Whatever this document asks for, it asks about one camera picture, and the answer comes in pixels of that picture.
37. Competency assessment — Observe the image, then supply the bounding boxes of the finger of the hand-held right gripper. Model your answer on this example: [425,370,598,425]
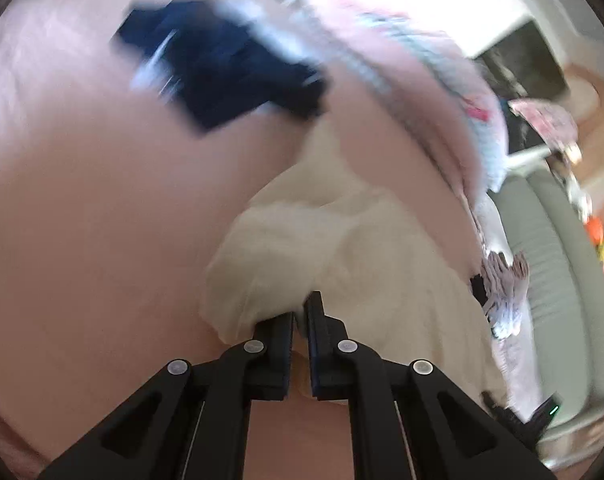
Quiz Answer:
[481,390,516,424]

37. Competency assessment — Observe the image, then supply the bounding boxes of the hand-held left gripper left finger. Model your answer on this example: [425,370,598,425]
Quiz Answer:
[36,310,296,480]

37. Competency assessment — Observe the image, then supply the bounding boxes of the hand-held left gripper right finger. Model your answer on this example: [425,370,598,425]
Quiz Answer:
[304,290,558,480]

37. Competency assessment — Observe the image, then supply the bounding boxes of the cream and red t-shirt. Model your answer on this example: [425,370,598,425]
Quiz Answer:
[198,120,509,412]

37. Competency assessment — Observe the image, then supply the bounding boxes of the pale crumpled blanket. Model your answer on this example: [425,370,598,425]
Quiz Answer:
[492,337,540,423]

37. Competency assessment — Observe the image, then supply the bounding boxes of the grey-green sofa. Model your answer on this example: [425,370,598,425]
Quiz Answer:
[491,167,604,461]

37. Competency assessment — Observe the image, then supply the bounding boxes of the white lilac striped garment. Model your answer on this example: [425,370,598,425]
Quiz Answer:
[469,195,533,343]

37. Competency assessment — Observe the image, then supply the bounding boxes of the navy white striped garment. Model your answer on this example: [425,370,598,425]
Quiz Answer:
[469,272,489,308]

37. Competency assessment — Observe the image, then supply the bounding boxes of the orange and yellow toys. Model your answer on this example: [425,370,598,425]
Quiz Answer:
[581,211,604,275]

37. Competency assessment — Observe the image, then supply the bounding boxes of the pink bed sheet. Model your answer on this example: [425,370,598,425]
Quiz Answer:
[0,0,513,480]

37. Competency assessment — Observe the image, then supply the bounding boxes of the floral printed cloth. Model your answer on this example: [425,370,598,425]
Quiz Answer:
[509,96,583,162]

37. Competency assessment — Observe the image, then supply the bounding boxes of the navy blue garment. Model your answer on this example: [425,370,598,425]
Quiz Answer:
[110,0,329,137]

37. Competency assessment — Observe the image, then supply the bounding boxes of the pink printed quilt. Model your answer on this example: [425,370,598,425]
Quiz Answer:
[286,0,509,197]

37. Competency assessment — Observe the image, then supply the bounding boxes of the dark cabinet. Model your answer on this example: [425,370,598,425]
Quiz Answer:
[474,19,571,153]

